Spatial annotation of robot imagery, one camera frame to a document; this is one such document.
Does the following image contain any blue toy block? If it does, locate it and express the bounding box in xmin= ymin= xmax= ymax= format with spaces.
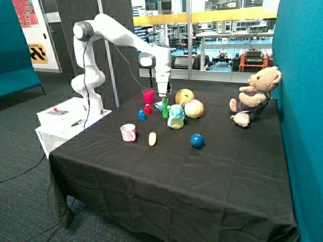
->
xmin=138 ymin=109 xmax=146 ymax=121

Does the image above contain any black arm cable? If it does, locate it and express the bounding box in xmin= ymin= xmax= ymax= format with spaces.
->
xmin=82 ymin=35 xmax=165 ymax=131

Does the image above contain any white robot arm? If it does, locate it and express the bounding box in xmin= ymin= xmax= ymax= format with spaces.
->
xmin=71 ymin=14 xmax=172 ymax=115

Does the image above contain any pastel plush ball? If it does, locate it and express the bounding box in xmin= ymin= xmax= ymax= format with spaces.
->
xmin=184 ymin=99 xmax=204 ymax=118

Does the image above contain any pink white mug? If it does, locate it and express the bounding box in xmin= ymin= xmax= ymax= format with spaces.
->
xmin=120 ymin=124 xmax=136 ymax=142

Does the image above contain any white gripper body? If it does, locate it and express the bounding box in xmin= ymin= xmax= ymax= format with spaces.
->
xmin=155 ymin=73 xmax=172 ymax=97

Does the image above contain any white lab bench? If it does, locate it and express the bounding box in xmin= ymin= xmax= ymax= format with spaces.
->
xmin=196 ymin=31 xmax=274 ymax=73

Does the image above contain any magenta plastic cup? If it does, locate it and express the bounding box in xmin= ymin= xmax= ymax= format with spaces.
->
xmin=142 ymin=89 xmax=154 ymax=104

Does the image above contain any yellow black hazard sign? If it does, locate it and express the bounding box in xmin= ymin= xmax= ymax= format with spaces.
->
xmin=28 ymin=43 xmax=48 ymax=65

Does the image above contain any black floor cable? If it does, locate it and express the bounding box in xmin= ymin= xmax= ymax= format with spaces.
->
xmin=0 ymin=153 xmax=46 ymax=184

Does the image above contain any brown teddy bear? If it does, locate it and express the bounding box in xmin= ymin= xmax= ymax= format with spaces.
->
xmin=229 ymin=66 xmax=282 ymax=127

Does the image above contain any green toy block front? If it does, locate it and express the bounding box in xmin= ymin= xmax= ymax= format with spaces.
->
xmin=162 ymin=99 xmax=169 ymax=106

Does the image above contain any red poster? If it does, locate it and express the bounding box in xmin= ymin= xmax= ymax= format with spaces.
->
xmin=12 ymin=0 xmax=39 ymax=28

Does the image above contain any black tablecloth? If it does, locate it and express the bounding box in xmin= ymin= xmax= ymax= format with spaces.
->
xmin=46 ymin=92 xmax=300 ymax=241

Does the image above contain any red toy block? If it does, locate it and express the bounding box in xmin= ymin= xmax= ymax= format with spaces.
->
xmin=144 ymin=104 xmax=152 ymax=114

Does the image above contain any teal yellow sippy cup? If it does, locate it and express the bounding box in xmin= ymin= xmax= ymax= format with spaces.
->
xmin=167 ymin=104 xmax=185 ymax=129

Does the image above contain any yellow smiley plush ball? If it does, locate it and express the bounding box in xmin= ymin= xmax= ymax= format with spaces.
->
xmin=175 ymin=89 xmax=195 ymax=107

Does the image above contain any yellow toy banana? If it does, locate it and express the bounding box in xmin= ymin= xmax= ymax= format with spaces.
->
xmin=148 ymin=132 xmax=157 ymax=146

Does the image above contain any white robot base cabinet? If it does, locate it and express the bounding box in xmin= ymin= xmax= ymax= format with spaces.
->
xmin=35 ymin=97 xmax=111 ymax=157

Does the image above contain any green toy block back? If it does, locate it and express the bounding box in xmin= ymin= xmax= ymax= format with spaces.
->
xmin=162 ymin=112 xmax=169 ymax=118

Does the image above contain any blue ball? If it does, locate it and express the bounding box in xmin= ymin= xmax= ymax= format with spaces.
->
xmin=190 ymin=134 xmax=204 ymax=149

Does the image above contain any green toy block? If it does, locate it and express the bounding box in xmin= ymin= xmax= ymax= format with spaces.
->
xmin=162 ymin=99 xmax=169 ymax=106
xmin=162 ymin=112 xmax=169 ymax=118
xmin=163 ymin=105 xmax=170 ymax=113

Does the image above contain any teal partition panel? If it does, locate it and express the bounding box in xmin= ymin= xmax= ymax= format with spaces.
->
xmin=273 ymin=1 xmax=322 ymax=241

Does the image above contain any blue and white teacup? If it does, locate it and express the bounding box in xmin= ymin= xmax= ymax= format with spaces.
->
xmin=154 ymin=101 xmax=163 ymax=112

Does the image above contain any teal sofa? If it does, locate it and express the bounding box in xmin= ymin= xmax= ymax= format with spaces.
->
xmin=0 ymin=0 xmax=42 ymax=97

